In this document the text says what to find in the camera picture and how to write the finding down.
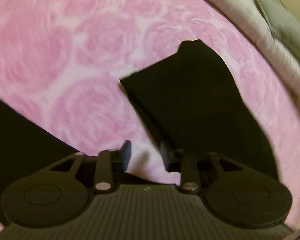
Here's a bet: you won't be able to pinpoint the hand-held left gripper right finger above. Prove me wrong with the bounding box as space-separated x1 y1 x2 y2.
160 142 251 194

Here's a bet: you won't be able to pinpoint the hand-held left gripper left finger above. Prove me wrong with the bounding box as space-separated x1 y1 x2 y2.
50 140 132 194

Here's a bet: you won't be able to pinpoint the black garment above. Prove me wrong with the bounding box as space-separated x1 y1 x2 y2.
0 39 279 227

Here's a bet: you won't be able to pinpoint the pink floral blanket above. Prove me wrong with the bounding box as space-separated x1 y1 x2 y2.
0 0 300 233

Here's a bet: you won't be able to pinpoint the light grey ribbed quilt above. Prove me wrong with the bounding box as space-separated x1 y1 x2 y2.
177 0 300 94

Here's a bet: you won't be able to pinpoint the grey pillow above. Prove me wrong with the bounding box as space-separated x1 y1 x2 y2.
255 0 300 68

